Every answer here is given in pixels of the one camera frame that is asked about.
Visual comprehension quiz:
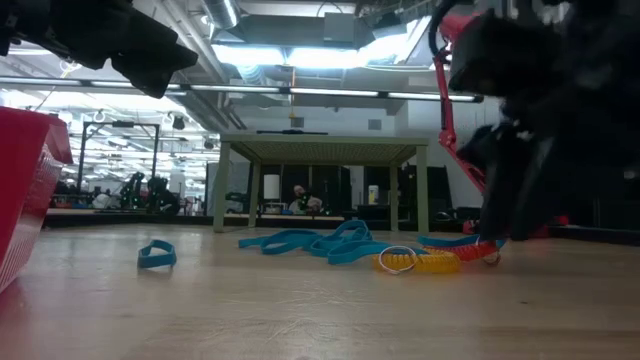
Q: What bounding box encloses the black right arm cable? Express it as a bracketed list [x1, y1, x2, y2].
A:
[428, 0, 454, 57]

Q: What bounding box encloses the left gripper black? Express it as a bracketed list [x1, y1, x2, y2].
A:
[0, 0, 199, 99]

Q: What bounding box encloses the person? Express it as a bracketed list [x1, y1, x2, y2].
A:
[288, 184, 324, 214]

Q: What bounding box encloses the overhead LED light bar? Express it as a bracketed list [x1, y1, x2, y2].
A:
[0, 74, 484, 104]

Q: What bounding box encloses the black aluminium rig frame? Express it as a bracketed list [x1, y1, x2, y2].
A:
[43, 208, 640, 246]

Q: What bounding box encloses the red spiral coil keychain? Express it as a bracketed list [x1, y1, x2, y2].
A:
[422, 237, 503, 266]

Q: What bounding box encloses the red desk lamp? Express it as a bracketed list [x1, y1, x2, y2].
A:
[432, 13, 571, 240]

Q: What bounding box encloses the green perforated metal shelf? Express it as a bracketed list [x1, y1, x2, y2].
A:
[213, 131, 430, 234]

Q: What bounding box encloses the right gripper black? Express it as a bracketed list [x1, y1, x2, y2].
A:
[447, 9, 640, 242]

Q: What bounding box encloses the yellow spiral coil keychain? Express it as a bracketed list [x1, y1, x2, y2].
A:
[372, 245, 462, 276]

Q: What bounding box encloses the black background rig frame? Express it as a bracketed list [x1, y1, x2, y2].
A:
[77, 120, 161, 194]

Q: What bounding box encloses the red plastic mesh basket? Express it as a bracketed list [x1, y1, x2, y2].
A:
[0, 105, 74, 295]

